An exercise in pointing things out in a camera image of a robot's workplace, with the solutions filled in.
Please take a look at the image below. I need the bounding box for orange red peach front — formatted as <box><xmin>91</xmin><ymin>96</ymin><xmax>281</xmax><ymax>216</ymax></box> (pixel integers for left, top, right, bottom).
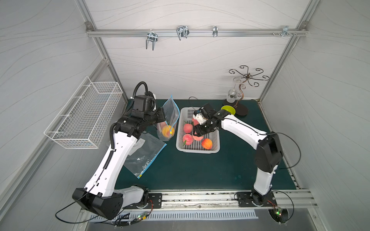
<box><xmin>201</xmin><ymin>138</ymin><xmax>213</xmax><ymax>150</ymax></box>

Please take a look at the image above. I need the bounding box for clear zip-top bag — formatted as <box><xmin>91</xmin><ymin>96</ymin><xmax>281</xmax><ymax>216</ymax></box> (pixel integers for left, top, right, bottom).
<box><xmin>157</xmin><ymin>96</ymin><xmax>180</xmax><ymax>141</ymax></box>
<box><xmin>124</xmin><ymin>133</ymin><xmax>167</xmax><ymax>179</ymax></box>

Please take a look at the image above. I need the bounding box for orange yellow peach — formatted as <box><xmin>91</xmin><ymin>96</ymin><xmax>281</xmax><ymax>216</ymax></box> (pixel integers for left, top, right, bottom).
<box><xmin>161</xmin><ymin>125</ymin><xmax>175</xmax><ymax>138</ymax></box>

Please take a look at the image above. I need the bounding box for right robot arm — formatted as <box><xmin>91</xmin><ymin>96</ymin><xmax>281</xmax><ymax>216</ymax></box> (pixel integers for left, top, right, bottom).
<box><xmin>193</xmin><ymin>104</ymin><xmax>283</xmax><ymax>207</ymax></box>

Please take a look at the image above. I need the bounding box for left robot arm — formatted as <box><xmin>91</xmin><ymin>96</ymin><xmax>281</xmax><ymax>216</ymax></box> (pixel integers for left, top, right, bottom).
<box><xmin>72</xmin><ymin>91</ymin><xmax>165</xmax><ymax>220</ymax></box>

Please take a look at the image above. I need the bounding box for pink peach back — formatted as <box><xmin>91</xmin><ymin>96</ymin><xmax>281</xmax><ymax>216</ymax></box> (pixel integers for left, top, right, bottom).
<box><xmin>192</xmin><ymin>118</ymin><xmax>199</xmax><ymax>126</ymax></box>

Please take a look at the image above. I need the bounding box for white plastic perforated basket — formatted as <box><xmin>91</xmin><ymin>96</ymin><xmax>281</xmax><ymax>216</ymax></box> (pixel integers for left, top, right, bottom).
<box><xmin>176</xmin><ymin>107</ymin><xmax>220</xmax><ymax>154</ymax></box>

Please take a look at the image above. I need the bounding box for green plastic bowl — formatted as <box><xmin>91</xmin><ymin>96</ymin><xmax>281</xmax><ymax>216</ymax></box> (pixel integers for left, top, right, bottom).
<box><xmin>221</xmin><ymin>105</ymin><xmax>236</xmax><ymax>115</ymax></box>

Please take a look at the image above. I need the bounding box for brown metal hook stand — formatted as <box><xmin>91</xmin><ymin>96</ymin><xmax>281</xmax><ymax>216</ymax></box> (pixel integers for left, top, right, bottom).
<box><xmin>223</xmin><ymin>65</ymin><xmax>270</xmax><ymax>116</ymax></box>

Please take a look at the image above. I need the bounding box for metal double hook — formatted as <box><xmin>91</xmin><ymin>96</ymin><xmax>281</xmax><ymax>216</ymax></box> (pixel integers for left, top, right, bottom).
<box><xmin>145</xmin><ymin>31</ymin><xmax>158</xmax><ymax>50</ymax></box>

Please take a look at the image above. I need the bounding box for metal hook centre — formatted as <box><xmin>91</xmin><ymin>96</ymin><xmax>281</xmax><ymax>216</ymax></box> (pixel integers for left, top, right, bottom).
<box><xmin>176</xmin><ymin>26</ymin><xmax>189</xmax><ymax>40</ymax></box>

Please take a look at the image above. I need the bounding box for small metal hook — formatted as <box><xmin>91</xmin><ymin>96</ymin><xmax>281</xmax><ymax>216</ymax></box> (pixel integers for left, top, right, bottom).
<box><xmin>213</xmin><ymin>26</ymin><xmax>218</xmax><ymax>38</ymax></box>

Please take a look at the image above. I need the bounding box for white vent strip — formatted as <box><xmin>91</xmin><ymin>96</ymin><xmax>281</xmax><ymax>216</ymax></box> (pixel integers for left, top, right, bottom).
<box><xmin>88</xmin><ymin>209</ymin><xmax>259</xmax><ymax>222</ymax></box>

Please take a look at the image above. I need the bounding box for metal hook right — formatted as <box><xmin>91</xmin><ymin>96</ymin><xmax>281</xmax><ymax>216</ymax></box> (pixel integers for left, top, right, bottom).
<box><xmin>271</xmin><ymin>26</ymin><xmax>297</xmax><ymax>38</ymax></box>

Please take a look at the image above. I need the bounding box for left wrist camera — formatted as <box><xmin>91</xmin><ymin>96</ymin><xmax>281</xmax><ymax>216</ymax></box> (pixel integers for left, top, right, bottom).
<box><xmin>147</xmin><ymin>91</ymin><xmax>156</xmax><ymax>111</ymax></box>

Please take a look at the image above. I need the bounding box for white wire wall basket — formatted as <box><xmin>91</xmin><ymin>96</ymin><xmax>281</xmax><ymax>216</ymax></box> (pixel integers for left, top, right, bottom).
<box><xmin>44</xmin><ymin>77</ymin><xmax>122</xmax><ymax>149</ymax></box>

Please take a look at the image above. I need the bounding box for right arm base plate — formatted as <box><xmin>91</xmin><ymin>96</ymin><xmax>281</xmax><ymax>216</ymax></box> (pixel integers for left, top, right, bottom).
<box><xmin>234</xmin><ymin>191</ymin><xmax>278</xmax><ymax>208</ymax></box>

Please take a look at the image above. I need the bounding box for aluminium top rail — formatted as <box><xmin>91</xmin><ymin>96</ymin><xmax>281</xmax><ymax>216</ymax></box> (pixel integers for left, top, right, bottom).
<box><xmin>86</xmin><ymin>28</ymin><xmax>309</xmax><ymax>38</ymax></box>

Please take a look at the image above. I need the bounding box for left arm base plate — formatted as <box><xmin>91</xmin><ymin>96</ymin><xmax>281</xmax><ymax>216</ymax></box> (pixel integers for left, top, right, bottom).
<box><xmin>126</xmin><ymin>192</ymin><xmax>162</xmax><ymax>209</ymax></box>

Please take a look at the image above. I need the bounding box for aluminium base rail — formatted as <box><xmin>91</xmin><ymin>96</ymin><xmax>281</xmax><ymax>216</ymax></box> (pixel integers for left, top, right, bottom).
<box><xmin>149</xmin><ymin>189</ymin><xmax>319</xmax><ymax>211</ymax></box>

